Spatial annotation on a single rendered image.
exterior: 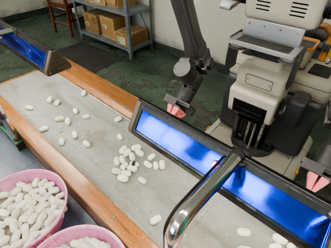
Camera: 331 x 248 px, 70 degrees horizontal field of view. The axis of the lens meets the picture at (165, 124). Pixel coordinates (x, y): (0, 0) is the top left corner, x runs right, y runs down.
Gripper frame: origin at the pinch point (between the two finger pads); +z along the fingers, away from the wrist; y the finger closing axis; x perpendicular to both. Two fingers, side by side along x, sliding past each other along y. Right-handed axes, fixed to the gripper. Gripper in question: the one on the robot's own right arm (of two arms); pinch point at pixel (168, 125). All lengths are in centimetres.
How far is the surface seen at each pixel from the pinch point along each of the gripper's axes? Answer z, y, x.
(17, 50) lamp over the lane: 4, -46, -30
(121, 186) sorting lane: 24.6, -0.5, -5.3
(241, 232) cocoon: 15.1, 35.6, 0.9
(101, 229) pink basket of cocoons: 33.0, 7.5, -15.9
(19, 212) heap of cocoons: 44, -16, -22
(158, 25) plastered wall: -107, -180, 159
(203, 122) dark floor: -18, -44, 128
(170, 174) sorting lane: 14.0, 8.1, 3.8
